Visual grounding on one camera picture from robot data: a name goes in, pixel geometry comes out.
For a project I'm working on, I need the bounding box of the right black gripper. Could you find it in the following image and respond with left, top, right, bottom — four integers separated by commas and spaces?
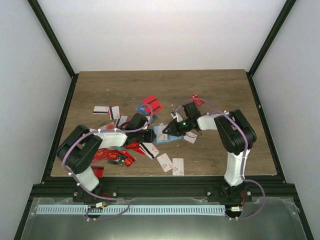
162, 118, 191, 137

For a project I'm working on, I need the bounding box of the white card edgewise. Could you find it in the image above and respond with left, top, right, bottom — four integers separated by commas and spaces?
157, 128, 168, 141

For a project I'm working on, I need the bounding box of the teal card holder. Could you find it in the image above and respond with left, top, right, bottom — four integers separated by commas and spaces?
152, 124, 184, 145

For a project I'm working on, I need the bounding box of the white striped sunset card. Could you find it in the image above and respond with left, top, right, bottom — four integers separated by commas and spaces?
135, 142, 160, 159

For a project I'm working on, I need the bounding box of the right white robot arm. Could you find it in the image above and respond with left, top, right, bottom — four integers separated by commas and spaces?
162, 102, 257, 202

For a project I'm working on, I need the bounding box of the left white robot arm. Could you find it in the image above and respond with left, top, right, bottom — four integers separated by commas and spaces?
56, 113, 156, 202

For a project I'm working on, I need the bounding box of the white VIP sunset card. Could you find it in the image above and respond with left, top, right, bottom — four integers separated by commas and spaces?
183, 132, 198, 144

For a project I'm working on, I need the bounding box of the black VIP card upper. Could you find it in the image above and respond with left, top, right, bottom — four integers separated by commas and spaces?
151, 115, 159, 123

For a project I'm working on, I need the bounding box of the white card red circle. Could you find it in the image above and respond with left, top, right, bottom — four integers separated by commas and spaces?
100, 122, 116, 130

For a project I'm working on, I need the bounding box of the blue VIP card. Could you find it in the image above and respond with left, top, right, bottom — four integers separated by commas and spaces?
136, 103, 148, 116

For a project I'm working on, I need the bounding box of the red vip card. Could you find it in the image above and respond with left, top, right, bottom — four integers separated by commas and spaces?
117, 150, 136, 168
92, 148, 120, 163

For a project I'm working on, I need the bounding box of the white card vertical stripe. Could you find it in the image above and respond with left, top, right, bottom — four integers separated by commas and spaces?
108, 106, 121, 120

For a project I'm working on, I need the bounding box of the white blossom card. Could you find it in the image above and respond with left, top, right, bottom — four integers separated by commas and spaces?
172, 158, 184, 176
156, 153, 173, 173

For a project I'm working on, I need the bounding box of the red card far right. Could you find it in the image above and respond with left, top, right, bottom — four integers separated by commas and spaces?
189, 94, 205, 107

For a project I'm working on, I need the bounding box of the red VIP card left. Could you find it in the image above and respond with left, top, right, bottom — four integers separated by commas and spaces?
92, 148, 120, 163

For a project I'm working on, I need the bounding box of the white card black stripe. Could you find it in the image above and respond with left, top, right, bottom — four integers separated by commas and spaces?
93, 106, 110, 115

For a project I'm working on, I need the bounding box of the red stripe card front edge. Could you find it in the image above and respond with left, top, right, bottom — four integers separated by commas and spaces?
91, 165, 104, 178

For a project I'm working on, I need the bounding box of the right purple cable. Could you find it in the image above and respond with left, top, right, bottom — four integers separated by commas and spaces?
173, 97, 266, 222

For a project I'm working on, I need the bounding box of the purple cable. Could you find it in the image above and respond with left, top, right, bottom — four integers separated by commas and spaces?
61, 103, 154, 222
173, 97, 266, 222

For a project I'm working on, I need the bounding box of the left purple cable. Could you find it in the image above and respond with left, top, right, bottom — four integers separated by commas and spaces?
61, 103, 154, 222

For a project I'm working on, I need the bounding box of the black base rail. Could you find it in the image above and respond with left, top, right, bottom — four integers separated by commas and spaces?
30, 175, 298, 199

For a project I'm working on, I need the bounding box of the light blue slotted rail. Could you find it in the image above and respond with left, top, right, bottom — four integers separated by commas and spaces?
36, 204, 226, 216

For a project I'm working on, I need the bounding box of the black frame post left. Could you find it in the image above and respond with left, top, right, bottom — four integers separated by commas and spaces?
27, 0, 76, 79

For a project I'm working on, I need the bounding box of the black frame post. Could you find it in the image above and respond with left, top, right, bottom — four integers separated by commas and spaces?
27, 0, 76, 79
247, 0, 296, 77

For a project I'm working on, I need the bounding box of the black frame post right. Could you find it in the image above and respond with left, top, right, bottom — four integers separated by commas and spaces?
247, 0, 296, 77

